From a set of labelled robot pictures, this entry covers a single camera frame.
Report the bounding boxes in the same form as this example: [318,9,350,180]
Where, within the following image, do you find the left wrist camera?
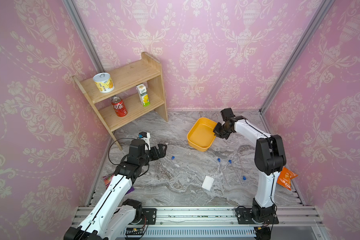
[139,132,151,151]

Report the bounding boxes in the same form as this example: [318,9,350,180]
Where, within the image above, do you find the green white juice carton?
[136,84,150,107]

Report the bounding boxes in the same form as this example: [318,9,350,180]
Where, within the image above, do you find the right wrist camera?
[221,108,236,122]

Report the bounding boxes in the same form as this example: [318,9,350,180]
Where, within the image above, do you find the orange snack bag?
[277,167,298,191]

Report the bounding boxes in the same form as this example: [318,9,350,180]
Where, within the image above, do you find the yellow plastic basin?
[187,118,217,152]

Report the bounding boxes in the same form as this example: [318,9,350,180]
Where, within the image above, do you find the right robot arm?
[213,108,287,224]

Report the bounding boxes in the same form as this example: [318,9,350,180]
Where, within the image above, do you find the aluminium front rail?
[71,206,330,240]

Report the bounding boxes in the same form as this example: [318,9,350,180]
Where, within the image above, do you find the purple tissue pack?
[102,174,135,195]

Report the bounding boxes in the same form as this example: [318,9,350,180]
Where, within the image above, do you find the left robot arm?
[64,138,168,240]

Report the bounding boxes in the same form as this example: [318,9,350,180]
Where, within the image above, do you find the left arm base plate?
[131,208,157,225]

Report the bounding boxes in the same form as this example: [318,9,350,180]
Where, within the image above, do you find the white wiping cloth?
[202,176,214,191]

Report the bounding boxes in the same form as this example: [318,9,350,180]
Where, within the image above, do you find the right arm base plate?
[234,206,280,225]

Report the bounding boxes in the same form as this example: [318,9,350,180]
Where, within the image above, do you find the red cola can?
[111,96,128,117]

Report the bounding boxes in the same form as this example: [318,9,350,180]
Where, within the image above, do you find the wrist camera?
[221,108,236,122]
[139,132,151,151]

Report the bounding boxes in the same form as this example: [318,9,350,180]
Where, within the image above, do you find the yellow white tin can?
[93,73,115,94]

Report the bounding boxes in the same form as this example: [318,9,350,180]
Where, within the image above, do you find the wooden two-tier shelf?
[71,52,169,150]

